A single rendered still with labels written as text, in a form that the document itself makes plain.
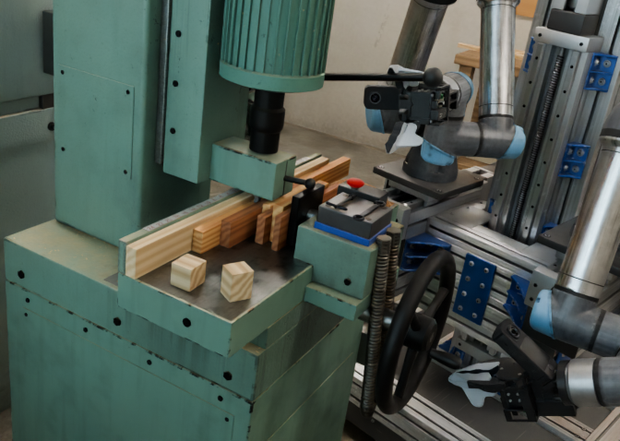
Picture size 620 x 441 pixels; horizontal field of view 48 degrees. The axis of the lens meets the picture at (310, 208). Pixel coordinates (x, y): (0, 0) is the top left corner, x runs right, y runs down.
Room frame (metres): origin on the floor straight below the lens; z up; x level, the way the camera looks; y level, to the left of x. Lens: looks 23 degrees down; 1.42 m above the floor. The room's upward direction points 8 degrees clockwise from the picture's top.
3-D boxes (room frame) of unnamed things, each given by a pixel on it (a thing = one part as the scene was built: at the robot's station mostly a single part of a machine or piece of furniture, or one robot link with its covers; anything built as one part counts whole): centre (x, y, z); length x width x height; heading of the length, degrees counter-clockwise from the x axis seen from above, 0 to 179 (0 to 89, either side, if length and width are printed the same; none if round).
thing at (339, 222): (1.07, -0.08, 0.99); 0.13 x 0.11 x 0.06; 154
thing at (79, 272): (1.21, 0.21, 0.76); 0.57 x 0.45 x 0.09; 64
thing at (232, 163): (1.16, 0.11, 0.99); 0.14 x 0.07 x 0.09; 64
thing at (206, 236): (1.24, 0.05, 0.92); 0.54 x 0.02 x 0.04; 154
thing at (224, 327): (1.10, 0.00, 0.87); 0.61 x 0.30 x 0.06; 154
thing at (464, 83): (1.45, -0.26, 1.12); 0.11 x 0.08 x 0.09; 154
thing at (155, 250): (1.16, 0.12, 0.93); 0.60 x 0.02 x 0.05; 154
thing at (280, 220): (1.14, 0.00, 0.93); 0.22 x 0.01 x 0.06; 154
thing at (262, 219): (1.16, 0.03, 0.93); 0.21 x 0.02 x 0.05; 154
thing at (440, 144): (1.45, -0.27, 1.03); 0.11 x 0.08 x 0.11; 102
